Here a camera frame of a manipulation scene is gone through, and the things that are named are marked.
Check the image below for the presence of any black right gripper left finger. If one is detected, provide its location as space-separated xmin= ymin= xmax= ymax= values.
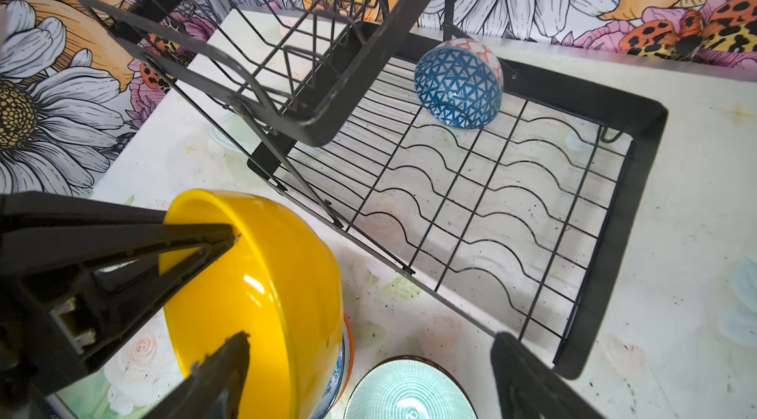
xmin=144 ymin=331 xmax=250 ymax=418

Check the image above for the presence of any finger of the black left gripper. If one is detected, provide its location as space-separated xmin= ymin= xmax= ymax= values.
xmin=1 ymin=192 xmax=235 ymax=395

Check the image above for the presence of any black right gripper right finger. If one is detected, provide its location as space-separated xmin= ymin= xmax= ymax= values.
xmin=490 ymin=332 xmax=601 ymax=419

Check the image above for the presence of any blue floral bowl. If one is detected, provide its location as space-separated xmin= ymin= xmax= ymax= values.
xmin=311 ymin=316 xmax=355 ymax=419

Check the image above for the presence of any yellow bowl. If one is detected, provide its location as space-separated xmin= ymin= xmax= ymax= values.
xmin=164 ymin=190 xmax=344 ymax=418

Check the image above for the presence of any blue triangle pattern bowl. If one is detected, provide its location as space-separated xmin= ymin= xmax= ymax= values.
xmin=414 ymin=46 xmax=503 ymax=129

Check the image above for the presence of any red pattern white bowl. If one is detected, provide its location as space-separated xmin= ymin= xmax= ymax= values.
xmin=439 ymin=38 xmax=504 ymax=89

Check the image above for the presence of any mint green bowl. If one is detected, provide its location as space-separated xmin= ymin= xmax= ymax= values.
xmin=344 ymin=356 xmax=477 ymax=419

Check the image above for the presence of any black wire dish rack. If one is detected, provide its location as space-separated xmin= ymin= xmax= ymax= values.
xmin=80 ymin=0 xmax=668 ymax=380

